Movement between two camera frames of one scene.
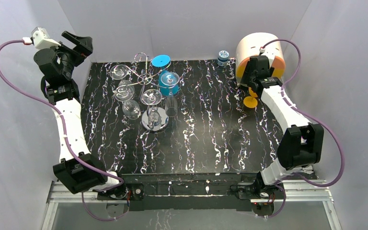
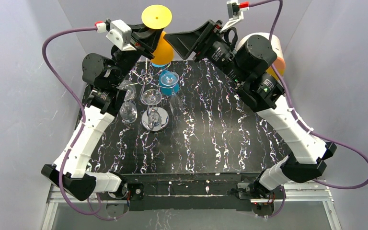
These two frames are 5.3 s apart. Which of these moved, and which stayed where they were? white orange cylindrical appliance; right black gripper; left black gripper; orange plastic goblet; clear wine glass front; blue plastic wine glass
Moved: orange plastic goblet; right black gripper; left black gripper; blue plastic wine glass
Stayed: white orange cylindrical appliance; clear wine glass front
